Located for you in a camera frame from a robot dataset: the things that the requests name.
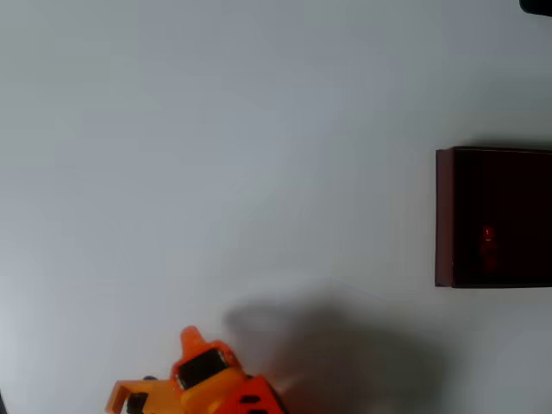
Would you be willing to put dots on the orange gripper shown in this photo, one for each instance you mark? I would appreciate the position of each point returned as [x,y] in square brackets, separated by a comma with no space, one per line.
[201,367]

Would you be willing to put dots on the red block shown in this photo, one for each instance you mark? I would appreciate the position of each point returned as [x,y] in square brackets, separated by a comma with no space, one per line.
[488,235]

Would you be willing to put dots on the dark brown box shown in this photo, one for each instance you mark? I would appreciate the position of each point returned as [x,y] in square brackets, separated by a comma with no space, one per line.
[509,194]

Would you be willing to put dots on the black object at picture edge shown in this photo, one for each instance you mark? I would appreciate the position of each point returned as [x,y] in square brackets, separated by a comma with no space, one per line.
[539,6]

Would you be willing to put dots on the light orange camera mount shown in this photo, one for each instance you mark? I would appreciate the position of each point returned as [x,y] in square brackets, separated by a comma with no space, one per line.
[159,397]

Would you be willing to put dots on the small black camera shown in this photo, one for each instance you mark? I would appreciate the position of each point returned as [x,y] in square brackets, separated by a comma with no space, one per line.
[137,403]

